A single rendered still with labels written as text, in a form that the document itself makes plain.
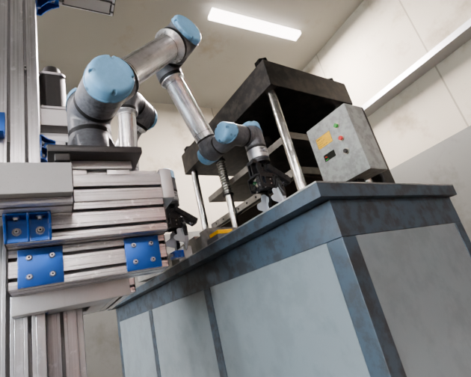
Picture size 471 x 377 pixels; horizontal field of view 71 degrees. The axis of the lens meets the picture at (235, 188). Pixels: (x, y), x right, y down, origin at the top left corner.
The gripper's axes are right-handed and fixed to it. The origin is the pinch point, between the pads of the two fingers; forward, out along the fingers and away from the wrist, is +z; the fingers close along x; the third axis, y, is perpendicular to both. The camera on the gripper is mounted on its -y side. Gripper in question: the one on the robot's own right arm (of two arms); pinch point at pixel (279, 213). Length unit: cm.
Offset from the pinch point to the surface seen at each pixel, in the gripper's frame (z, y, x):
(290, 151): -51, -62, -38
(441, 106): -107, -267, -12
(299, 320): 33.1, 15.7, 11.8
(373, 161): -27, -79, -1
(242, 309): 27.4, 15.0, -12.5
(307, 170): -42, -78, -42
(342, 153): -37, -74, -13
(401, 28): -206, -267, -12
